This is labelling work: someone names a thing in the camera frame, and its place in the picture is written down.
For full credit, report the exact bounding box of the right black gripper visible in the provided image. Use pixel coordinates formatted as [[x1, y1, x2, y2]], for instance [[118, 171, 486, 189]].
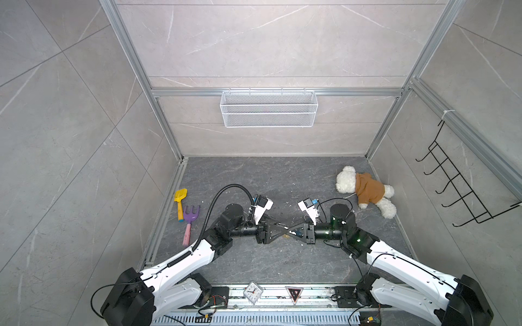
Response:
[[287, 219, 347, 246]]

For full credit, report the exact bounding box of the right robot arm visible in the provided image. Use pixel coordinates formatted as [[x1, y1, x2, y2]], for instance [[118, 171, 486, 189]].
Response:
[[287, 204, 494, 325]]

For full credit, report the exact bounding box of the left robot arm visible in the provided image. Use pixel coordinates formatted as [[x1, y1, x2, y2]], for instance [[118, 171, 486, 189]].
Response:
[[91, 183, 273, 325]]

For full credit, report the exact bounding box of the red triangle warning sign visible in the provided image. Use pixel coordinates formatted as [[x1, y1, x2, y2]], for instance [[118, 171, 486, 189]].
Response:
[[285, 286, 304, 305]]

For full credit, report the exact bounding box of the small white clock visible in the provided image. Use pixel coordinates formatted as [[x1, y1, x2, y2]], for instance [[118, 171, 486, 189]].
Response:
[[243, 282, 264, 305]]

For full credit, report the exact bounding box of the white teddy bear brown hoodie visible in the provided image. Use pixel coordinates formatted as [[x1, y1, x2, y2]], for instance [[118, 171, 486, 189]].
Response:
[[336, 166, 397, 220]]

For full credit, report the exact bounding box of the purple pink toy rake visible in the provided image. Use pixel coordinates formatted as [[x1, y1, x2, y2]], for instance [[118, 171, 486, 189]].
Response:
[[183, 206, 201, 247]]

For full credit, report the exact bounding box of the yellow toy shovel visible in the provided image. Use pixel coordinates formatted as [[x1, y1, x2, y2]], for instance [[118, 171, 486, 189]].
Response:
[[174, 188, 188, 221]]

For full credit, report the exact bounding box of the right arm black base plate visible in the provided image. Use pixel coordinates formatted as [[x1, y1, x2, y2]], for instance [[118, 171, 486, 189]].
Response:
[[330, 286, 367, 308]]

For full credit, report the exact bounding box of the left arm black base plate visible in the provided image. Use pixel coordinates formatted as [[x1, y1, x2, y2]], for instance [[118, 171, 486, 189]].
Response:
[[194, 286, 230, 308]]

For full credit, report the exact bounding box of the white wire mesh basket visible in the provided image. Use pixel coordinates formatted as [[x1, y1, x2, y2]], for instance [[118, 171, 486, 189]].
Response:
[[220, 90, 319, 128]]

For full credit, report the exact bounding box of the black wire hook rack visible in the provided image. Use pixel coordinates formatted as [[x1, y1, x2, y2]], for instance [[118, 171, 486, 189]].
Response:
[[415, 120, 521, 228]]

